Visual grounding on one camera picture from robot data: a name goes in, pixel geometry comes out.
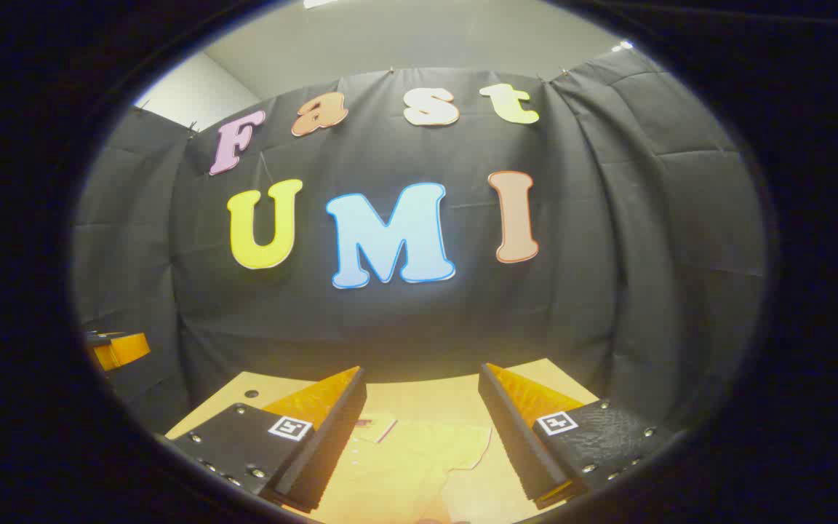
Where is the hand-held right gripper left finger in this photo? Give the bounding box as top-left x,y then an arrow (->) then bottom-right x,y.
164,366 -> 367,512

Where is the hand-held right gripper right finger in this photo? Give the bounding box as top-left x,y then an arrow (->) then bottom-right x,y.
479,363 -> 684,510

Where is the orange T-shirt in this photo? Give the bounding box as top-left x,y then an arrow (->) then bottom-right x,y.
303,413 -> 496,524

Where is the black backdrop cloth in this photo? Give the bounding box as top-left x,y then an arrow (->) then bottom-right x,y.
73,47 -> 765,437

